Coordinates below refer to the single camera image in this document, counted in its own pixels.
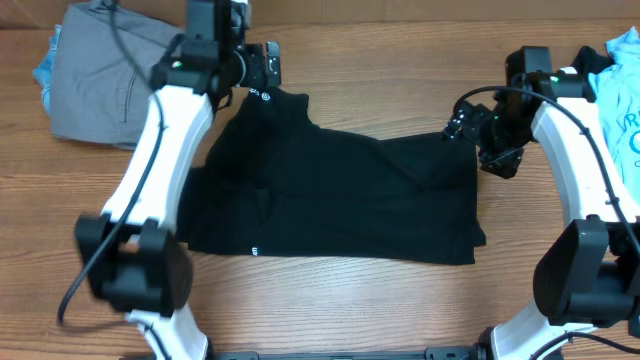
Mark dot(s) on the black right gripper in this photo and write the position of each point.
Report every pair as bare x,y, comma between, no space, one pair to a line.
507,161

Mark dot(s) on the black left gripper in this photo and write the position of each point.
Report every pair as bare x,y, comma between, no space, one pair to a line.
254,75

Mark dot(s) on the black polo shirt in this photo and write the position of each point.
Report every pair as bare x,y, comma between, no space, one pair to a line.
276,184

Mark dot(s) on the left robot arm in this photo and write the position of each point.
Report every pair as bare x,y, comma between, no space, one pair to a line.
131,256

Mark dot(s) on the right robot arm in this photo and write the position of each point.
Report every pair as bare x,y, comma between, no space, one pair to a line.
589,277

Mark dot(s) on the black garment in pile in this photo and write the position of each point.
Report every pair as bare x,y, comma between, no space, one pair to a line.
589,61

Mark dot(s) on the light blue t-shirt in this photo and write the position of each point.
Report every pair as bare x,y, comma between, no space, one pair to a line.
617,97

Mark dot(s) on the folded grey trousers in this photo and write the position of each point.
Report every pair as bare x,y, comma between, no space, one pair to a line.
95,95

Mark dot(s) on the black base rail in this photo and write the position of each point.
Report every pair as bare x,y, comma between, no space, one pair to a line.
340,356

